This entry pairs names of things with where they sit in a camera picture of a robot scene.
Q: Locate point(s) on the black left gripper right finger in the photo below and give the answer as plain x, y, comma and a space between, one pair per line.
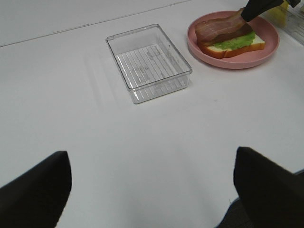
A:
272, 196

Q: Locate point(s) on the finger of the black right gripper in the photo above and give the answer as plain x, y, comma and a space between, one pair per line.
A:
256, 7

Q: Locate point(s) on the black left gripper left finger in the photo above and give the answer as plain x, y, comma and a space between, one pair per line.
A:
37, 198

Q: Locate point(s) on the yellow cheese slice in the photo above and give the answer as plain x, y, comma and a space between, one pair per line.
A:
277, 15

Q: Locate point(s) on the green lettuce leaf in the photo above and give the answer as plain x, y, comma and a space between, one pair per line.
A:
236, 43

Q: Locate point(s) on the bread slice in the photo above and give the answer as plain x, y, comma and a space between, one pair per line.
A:
258, 44

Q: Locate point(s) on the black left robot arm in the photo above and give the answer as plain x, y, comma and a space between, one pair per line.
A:
235, 213

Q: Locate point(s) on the pink round plate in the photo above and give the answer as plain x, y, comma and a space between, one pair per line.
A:
262, 28

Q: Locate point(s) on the clear right plastic tray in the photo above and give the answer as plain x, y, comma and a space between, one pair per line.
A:
295, 22

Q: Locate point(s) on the clear plastic tray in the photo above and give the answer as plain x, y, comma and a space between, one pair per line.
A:
149, 63
295, 22

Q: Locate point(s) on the clear left plastic tray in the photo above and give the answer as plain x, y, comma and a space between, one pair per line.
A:
149, 63

